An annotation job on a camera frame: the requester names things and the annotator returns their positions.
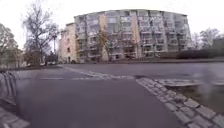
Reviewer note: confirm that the grey asphalt road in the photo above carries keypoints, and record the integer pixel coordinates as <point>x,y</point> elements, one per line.
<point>133,69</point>

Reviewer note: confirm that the tall multi-storey apartment building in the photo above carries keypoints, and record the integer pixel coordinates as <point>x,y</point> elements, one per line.
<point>133,33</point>

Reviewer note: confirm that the grey asphalt path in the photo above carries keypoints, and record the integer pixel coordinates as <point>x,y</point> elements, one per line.
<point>86,103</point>

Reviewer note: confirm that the pale pink building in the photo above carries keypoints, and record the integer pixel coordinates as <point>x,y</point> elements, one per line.
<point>68,43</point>

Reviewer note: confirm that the large bare tree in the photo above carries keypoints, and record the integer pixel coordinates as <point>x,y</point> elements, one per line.
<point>39,30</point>

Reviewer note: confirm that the grey cobblestone kerb strip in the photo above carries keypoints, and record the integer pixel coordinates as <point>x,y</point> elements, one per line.
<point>186,105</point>

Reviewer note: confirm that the dark hedge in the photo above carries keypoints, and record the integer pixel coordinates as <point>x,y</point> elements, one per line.
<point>196,53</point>

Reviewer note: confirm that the grass patch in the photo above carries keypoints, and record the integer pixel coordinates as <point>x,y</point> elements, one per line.
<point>206,95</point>

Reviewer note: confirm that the cobblestone edging strip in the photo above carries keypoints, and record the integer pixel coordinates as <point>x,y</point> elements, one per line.
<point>7,100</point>

